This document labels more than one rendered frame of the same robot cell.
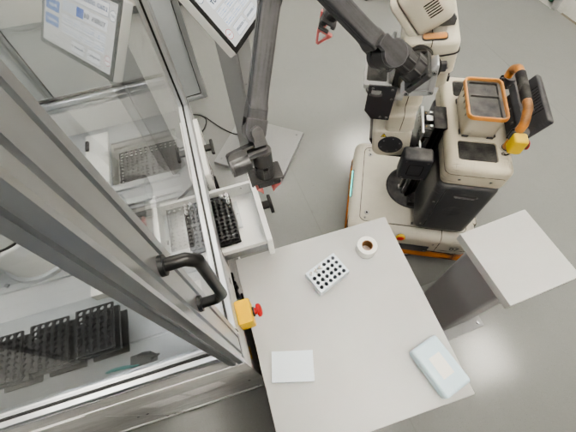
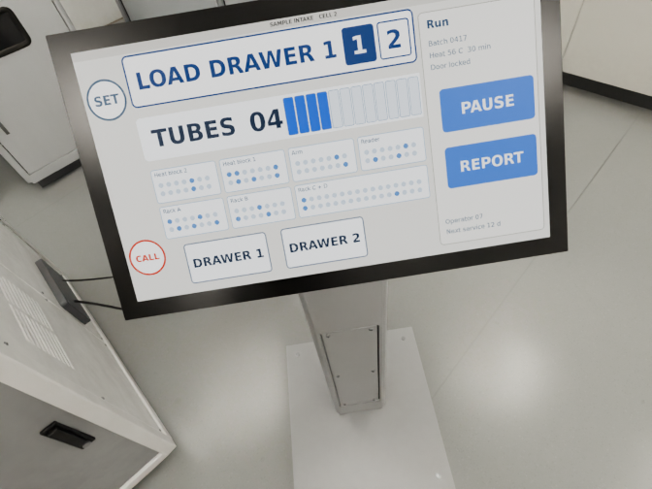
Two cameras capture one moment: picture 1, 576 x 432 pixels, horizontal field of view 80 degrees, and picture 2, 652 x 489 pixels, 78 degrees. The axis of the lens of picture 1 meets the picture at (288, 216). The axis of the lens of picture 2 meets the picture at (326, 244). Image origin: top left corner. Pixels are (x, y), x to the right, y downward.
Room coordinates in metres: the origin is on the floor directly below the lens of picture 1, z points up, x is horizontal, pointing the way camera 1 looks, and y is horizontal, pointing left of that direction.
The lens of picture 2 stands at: (1.48, -0.17, 1.36)
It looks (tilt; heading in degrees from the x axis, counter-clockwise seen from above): 52 degrees down; 66
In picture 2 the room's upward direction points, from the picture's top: 10 degrees counter-clockwise
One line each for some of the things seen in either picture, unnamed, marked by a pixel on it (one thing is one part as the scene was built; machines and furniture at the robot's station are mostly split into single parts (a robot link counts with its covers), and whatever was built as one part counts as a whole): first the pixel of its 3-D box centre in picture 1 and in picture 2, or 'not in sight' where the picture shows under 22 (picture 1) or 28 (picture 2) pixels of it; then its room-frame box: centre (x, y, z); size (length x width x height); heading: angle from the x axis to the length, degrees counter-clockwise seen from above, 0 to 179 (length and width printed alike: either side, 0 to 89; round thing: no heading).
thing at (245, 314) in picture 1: (246, 314); not in sight; (0.26, 0.15, 0.88); 0.07 x 0.05 x 0.07; 12
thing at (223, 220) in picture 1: (204, 227); not in sight; (0.57, 0.29, 0.87); 0.22 x 0.18 x 0.06; 102
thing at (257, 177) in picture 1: (264, 169); not in sight; (0.64, 0.06, 1.06); 0.10 x 0.07 x 0.07; 104
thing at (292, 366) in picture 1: (292, 366); not in sight; (0.12, 0.03, 0.77); 0.13 x 0.09 x 0.02; 88
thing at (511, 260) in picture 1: (471, 287); not in sight; (0.41, -0.79, 0.38); 0.30 x 0.30 x 0.76; 16
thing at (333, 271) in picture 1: (327, 273); not in sight; (0.39, -0.12, 0.78); 0.12 x 0.08 x 0.04; 122
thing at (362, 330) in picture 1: (333, 340); not in sight; (0.24, -0.15, 0.38); 0.62 x 0.58 x 0.76; 12
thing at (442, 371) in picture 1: (438, 366); not in sight; (0.08, -0.40, 0.78); 0.15 x 0.10 x 0.04; 27
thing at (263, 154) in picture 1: (260, 157); not in sight; (0.64, 0.06, 1.13); 0.07 x 0.06 x 0.07; 111
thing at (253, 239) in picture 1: (201, 229); not in sight; (0.57, 0.30, 0.86); 0.40 x 0.26 x 0.06; 102
